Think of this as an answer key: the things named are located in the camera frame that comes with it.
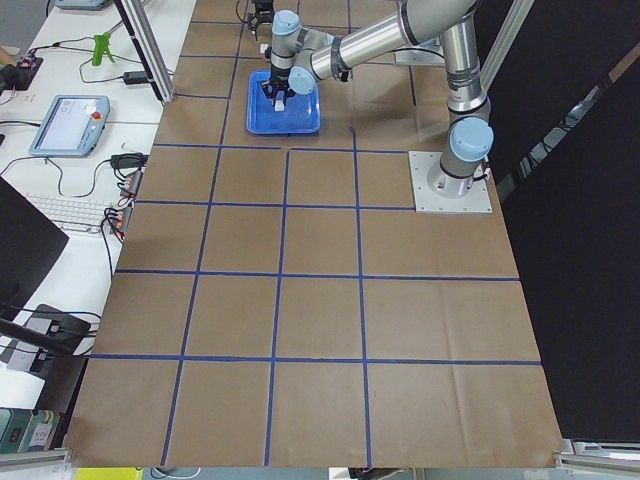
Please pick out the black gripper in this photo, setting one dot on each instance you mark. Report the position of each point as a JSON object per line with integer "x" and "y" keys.
{"x": 276, "y": 82}
{"x": 260, "y": 9}

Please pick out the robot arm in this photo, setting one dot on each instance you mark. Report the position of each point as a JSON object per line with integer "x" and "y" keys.
{"x": 300, "y": 57}

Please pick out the blue plastic tray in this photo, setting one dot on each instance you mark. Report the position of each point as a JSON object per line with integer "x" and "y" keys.
{"x": 298, "y": 115}

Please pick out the black power adapter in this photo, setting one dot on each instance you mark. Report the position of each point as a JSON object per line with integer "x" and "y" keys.
{"x": 134, "y": 77}

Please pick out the teach pendant tablet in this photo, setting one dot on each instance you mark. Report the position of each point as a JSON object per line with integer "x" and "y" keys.
{"x": 72, "y": 126}

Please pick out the brown paper table cover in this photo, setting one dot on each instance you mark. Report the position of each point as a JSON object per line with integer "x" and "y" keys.
{"x": 280, "y": 302}

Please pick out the white keyboard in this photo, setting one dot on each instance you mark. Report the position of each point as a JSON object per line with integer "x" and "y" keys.
{"x": 73, "y": 216}

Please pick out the black monitor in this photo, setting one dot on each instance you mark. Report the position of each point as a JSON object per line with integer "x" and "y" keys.
{"x": 30, "y": 246}

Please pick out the aluminium frame post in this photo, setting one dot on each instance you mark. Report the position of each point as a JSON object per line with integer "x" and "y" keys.
{"x": 138, "y": 27}

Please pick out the green handled reacher grabber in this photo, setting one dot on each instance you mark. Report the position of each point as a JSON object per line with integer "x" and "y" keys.
{"x": 101, "y": 49}

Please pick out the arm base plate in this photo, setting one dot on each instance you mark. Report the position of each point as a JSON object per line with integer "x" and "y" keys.
{"x": 429, "y": 53}
{"x": 437, "y": 193}

